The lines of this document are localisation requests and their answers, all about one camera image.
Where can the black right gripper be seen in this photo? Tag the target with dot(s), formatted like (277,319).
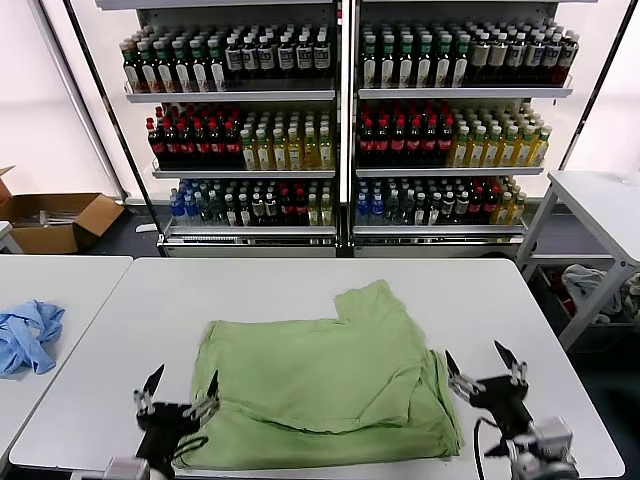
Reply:
(502,400)

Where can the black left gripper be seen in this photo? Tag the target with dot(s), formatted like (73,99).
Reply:
(165,425)

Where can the green polo shirt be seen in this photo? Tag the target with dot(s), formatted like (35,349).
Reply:
(310,375)

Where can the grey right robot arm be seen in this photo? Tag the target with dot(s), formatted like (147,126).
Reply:
(545,467)

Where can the dark storage crate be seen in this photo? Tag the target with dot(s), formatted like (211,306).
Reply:
(547,300)

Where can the white grey crumpled garment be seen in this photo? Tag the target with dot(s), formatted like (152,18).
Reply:
(582,277)

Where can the crumpled blue garment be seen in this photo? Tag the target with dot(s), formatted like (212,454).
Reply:
(25,340)

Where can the grey green crumpled garment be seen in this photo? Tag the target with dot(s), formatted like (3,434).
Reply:
(632,292)

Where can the small yellow juice bottle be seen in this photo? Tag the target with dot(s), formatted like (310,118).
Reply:
(502,209)
(517,207)
(326,210)
(313,210)

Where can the small white floor object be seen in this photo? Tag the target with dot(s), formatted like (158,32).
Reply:
(145,228)

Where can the small dark tea bottle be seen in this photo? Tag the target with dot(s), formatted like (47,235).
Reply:
(434,210)
(462,206)
(245,211)
(231,211)
(271,210)
(258,210)
(420,211)
(448,207)

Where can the small red cap cola bottle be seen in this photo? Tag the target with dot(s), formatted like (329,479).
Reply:
(489,204)
(300,207)
(285,207)
(475,204)

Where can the green tinted water bottle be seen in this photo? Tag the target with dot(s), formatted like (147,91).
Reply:
(407,210)
(393,210)
(205,210)

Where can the blue drink bottle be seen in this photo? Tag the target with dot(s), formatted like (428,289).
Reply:
(189,206)
(175,205)
(376,210)
(361,210)

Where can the open cardboard box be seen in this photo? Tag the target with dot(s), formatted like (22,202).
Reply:
(90,220)

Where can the white side table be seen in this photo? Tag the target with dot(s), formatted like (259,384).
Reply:
(590,200)

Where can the white packing strips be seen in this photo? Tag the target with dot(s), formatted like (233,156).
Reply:
(55,218)

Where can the small white table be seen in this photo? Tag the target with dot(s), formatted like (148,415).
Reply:
(6,235)

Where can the thin black metal pole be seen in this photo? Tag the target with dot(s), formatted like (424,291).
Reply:
(591,100)
(114,125)

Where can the white beverage shelf unit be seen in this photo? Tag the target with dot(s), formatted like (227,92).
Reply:
(225,95)
(450,92)

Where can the wide grey metal pole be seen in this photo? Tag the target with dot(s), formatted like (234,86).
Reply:
(81,100)

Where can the green cap dark tea bottle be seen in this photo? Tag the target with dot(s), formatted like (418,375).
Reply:
(388,62)
(460,62)
(200,68)
(149,70)
(370,62)
(165,69)
(425,62)
(132,70)
(182,69)
(443,62)
(406,62)
(217,67)

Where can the beige label dark drink bottle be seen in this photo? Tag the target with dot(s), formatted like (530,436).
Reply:
(498,55)
(480,55)

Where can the white label dark drink bottle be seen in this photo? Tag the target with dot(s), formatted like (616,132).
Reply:
(322,56)
(515,54)
(286,56)
(250,57)
(551,53)
(570,52)
(304,56)
(267,57)
(533,54)
(233,57)

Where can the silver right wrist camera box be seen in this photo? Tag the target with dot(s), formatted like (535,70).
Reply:
(552,435)

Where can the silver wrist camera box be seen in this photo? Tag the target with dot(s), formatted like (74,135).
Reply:
(552,435)
(125,470)

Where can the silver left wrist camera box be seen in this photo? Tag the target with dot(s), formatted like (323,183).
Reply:
(125,470)

